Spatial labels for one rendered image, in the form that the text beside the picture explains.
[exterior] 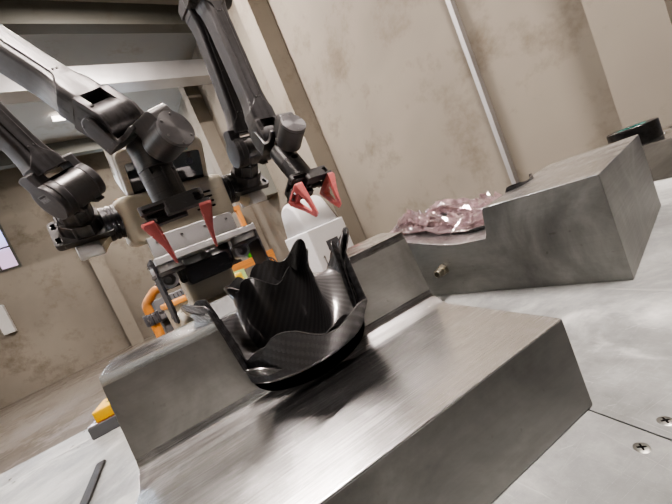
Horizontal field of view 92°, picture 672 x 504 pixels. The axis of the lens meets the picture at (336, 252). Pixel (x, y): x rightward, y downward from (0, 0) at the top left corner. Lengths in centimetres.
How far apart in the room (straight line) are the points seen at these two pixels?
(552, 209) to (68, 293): 1045
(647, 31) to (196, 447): 267
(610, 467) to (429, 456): 9
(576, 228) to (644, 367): 16
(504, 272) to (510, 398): 26
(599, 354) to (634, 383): 4
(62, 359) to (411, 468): 1051
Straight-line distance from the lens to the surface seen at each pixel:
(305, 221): 420
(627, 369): 30
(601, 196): 40
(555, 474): 24
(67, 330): 1056
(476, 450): 21
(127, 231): 95
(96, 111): 63
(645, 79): 269
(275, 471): 21
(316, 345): 25
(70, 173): 87
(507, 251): 45
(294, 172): 77
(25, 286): 1069
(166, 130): 57
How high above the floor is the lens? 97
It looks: 5 degrees down
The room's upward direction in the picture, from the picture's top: 23 degrees counter-clockwise
